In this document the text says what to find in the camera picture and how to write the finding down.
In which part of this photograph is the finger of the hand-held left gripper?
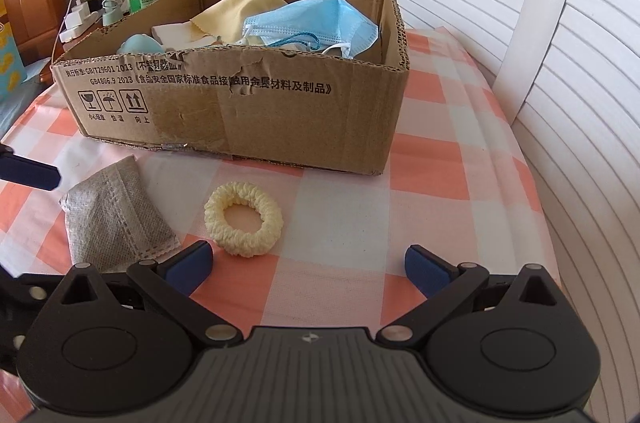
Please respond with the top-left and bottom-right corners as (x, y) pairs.
(0, 146), (62, 191)
(0, 274), (66, 371)

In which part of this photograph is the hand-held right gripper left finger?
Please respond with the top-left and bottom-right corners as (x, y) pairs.
(61, 241), (242, 347)

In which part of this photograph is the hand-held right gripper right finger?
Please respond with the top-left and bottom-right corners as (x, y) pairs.
(376, 245), (557, 347)

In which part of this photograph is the cream knitted scrunchie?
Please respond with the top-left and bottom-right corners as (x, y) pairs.
(204, 182), (285, 259)

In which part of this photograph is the small grey fabric pouch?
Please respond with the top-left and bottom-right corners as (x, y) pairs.
(60, 155), (182, 275)

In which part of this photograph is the brown cardboard box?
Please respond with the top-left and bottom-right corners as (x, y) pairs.
(50, 0), (412, 178)

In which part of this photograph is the yellow lens cloth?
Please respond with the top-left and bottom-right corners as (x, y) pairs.
(189, 0), (288, 46)

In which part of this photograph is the orange checked bedsheet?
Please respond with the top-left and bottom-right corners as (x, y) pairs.
(0, 25), (563, 384)

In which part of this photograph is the white power strip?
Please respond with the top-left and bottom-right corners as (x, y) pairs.
(59, 0), (108, 44)

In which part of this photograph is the white charger plug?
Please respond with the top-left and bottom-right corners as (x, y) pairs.
(67, 3), (91, 28)

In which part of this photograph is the white tissue pack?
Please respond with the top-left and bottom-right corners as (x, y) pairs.
(151, 22), (211, 48)

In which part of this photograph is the blue face mask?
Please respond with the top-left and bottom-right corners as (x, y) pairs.
(243, 0), (380, 60)

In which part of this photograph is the white cable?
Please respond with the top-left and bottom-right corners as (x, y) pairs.
(50, 0), (81, 64)

